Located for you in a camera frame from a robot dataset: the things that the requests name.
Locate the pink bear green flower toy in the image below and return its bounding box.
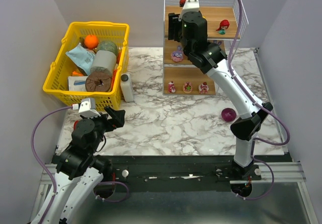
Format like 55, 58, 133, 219
183, 82, 193, 94

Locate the purple owl pink cup toy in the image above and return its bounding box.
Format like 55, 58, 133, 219
171, 46, 184, 63

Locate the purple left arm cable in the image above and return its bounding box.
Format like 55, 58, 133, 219
30, 105, 78, 222

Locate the yellow plastic basket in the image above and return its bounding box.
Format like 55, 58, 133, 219
43, 21, 130, 111

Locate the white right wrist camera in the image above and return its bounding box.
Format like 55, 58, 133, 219
179, 0, 200, 17

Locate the purple onion toy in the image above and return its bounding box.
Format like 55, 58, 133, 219
221, 108, 237, 122

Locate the white box in basket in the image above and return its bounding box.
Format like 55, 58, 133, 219
67, 76, 87, 92

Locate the green round melon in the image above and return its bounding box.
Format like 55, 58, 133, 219
97, 40, 119, 56

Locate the red bell pepper toy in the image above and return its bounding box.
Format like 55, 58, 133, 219
73, 121, 78, 130

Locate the white wire wooden shelf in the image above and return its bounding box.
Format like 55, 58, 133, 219
163, 0, 249, 95

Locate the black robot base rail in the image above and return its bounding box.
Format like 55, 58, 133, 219
98, 156, 290, 192

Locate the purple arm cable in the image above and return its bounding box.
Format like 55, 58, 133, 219
179, 0, 291, 159
30, 105, 78, 222

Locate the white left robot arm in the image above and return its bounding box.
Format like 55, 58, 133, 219
32, 103, 125, 223

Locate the light blue snack bag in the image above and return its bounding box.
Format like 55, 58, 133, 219
65, 43, 96, 75

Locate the pink strawberry cake toy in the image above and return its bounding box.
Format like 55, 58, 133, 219
198, 82, 209, 94

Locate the red hair mermaid toy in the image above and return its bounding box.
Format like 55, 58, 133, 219
216, 19, 230, 35

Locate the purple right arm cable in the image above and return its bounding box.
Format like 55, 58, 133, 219
179, 0, 291, 159

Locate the orange fruit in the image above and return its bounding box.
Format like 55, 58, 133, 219
84, 35, 99, 49

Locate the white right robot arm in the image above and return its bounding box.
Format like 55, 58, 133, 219
168, 11, 273, 178

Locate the grey brown cylinder roll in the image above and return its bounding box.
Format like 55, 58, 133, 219
85, 50, 117, 92

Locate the white bottle black cap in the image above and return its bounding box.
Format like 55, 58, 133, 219
120, 73, 134, 102

